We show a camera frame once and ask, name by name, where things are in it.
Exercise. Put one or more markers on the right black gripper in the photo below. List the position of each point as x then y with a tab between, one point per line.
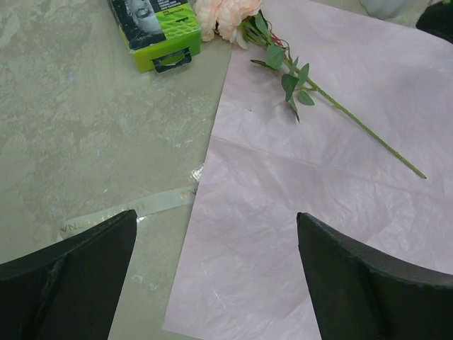
437	20

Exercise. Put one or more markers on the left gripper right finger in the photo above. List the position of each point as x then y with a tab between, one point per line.
359	292

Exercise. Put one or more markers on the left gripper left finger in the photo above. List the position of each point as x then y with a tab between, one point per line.
69	290

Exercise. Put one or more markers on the pink wrapping paper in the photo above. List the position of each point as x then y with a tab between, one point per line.
381	174

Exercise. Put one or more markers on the peach rose stem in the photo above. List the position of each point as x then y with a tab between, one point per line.
243	23

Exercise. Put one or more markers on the beige ribbon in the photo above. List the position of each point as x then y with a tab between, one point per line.
143	207

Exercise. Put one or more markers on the black green product box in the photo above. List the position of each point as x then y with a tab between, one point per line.
161	35

